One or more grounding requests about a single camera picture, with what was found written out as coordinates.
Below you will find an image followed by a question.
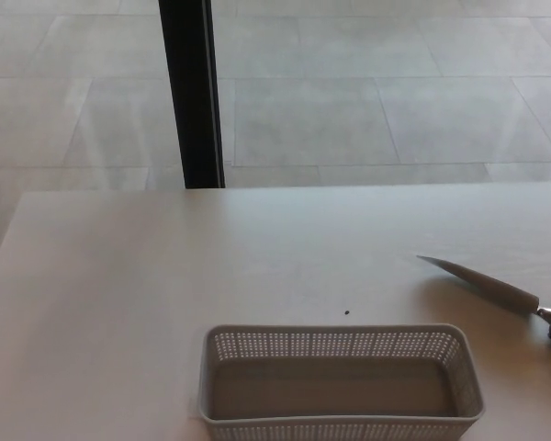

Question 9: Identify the grey perforated plastic basket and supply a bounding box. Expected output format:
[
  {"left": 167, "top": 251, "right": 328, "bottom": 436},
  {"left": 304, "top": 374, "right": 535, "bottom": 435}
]
[{"left": 200, "top": 323, "right": 484, "bottom": 441}]

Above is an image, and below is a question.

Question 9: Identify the black vertical frame post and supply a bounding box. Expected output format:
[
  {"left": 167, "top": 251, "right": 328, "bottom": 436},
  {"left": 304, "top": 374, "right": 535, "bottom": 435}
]
[{"left": 158, "top": 0, "right": 226, "bottom": 189}]

